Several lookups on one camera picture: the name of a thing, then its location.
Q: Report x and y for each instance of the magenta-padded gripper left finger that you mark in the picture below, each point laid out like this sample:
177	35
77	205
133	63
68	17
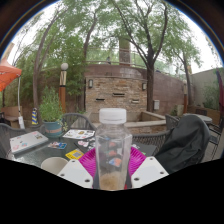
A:
75	171

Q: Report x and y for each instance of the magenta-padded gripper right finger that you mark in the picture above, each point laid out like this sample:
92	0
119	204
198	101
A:
150	171

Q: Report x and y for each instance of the clear plastic bottle white cap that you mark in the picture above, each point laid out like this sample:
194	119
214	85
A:
113	140

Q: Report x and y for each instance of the yellow card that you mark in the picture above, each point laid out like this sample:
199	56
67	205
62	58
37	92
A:
74	154

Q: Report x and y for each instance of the white ceramic mug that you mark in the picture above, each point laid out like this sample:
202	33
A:
53	165

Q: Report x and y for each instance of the small colourful card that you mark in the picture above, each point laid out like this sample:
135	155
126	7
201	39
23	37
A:
57	145

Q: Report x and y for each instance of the white sticker sheet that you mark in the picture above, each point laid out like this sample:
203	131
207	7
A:
78	134

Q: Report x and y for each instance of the black jacket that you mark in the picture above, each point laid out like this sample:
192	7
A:
186	143

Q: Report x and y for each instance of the green plant in teal pot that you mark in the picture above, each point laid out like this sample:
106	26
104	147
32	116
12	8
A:
51	128

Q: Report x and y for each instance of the silver laptop with stickers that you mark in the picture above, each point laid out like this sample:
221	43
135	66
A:
26	141

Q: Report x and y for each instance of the blue yellow striped bollard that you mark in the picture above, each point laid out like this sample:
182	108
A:
34	116

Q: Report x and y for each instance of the white umbrella pole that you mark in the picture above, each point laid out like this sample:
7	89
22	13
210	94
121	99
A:
21	121

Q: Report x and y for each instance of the group of black metal chairs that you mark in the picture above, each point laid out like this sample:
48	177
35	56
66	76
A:
216	128

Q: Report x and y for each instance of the tree with dark forked trunk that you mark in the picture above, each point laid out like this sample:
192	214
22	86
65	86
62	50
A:
150	90

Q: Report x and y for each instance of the wooden bench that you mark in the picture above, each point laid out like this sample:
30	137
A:
10	115

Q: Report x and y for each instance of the leaning tree with brown trunk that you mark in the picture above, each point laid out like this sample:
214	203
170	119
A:
35	90

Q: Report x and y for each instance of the thin-trunked tree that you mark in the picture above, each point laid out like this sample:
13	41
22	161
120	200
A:
188	86

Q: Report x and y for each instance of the closed maroon umbrella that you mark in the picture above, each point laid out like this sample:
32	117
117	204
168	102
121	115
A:
221	90

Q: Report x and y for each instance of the orange patio umbrella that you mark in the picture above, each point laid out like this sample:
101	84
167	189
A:
8	75

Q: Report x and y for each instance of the grey wall box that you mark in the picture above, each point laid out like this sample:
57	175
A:
156	105

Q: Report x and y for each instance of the lamp post with globe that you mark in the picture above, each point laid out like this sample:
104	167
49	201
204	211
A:
62	96

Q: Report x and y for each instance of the brown wooden lamp post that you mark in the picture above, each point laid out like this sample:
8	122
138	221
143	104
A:
185	100

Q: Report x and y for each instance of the black wall lamp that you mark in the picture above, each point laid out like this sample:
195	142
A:
90	83
144	86

